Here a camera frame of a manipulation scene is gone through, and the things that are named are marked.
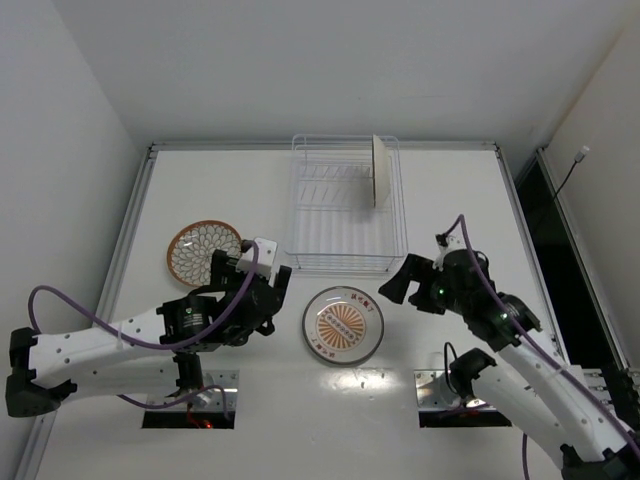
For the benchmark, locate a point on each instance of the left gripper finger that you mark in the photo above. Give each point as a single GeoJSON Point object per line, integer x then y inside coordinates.
{"type": "Point", "coordinates": [280, 286]}
{"type": "Point", "coordinates": [223, 275]}

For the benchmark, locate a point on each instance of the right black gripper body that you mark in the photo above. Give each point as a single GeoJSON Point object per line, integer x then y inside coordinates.
{"type": "Point", "coordinates": [422, 282]}

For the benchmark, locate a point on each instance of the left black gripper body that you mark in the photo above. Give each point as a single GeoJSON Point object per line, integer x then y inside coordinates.
{"type": "Point", "coordinates": [255, 280]}

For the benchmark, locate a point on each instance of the floral brown-rim plate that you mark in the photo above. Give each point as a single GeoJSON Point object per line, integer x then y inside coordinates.
{"type": "Point", "coordinates": [189, 253]}
{"type": "Point", "coordinates": [381, 172]}

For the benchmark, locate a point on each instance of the orange sunburst glass plate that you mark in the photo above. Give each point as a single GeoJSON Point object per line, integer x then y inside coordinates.
{"type": "Point", "coordinates": [343, 326]}

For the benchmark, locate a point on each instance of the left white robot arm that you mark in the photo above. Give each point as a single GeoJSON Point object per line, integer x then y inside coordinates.
{"type": "Point", "coordinates": [159, 349]}

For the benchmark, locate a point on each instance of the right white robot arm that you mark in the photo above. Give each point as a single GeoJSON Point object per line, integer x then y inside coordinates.
{"type": "Point", "coordinates": [520, 375]}

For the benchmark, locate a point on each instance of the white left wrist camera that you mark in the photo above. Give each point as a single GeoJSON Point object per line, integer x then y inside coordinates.
{"type": "Point", "coordinates": [260, 257]}

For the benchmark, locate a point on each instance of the white wire dish rack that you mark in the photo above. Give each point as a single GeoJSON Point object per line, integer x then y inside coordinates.
{"type": "Point", "coordinates": [333, 226]}

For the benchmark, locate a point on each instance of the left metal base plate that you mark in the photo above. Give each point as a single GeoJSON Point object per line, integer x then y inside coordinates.
{"type": "Point", "coordinates": [220, 395]}

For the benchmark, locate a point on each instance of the metal base plate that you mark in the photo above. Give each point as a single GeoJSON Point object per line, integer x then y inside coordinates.
{"type": "Point", "coordinates": [220, 395]}
{"type": "Point", "coordinates": [434, 396]}

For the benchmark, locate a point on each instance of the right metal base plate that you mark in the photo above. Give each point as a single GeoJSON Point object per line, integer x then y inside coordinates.
{"type": "Point", "coordinates": [434, 396]}

